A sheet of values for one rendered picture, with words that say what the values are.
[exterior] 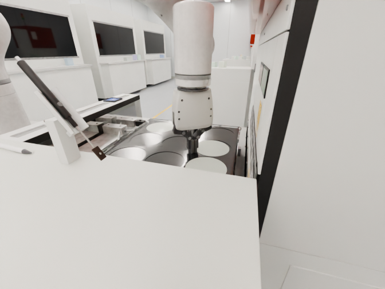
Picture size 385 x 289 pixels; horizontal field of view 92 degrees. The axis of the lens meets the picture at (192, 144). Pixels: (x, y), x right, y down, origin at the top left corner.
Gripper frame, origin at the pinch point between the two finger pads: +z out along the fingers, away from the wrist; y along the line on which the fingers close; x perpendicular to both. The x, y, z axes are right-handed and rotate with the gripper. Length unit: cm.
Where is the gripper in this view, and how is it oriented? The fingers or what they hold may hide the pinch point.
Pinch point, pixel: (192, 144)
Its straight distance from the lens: 51.3
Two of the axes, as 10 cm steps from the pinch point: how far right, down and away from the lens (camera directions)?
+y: -9.5, 1.4, -2.9
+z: -0.1, 8.9, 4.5
